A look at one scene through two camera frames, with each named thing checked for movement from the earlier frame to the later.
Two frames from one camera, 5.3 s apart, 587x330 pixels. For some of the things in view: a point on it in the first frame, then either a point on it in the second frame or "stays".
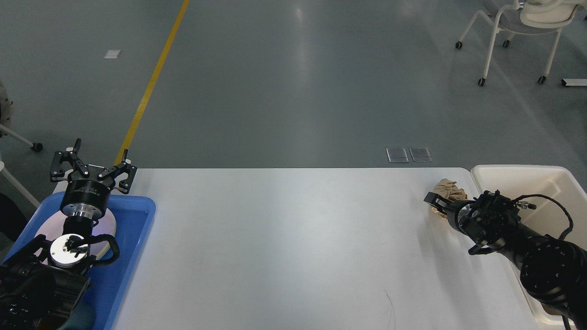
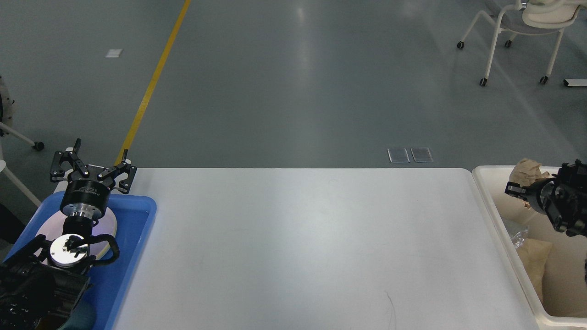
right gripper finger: [437, 201] -> [515, 189]
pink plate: [99, 247] stays
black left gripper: [87, 193] stays
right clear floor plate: [420, 154] stays
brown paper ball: [447, 189] -> [526, 172]
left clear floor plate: [397, 155] stays
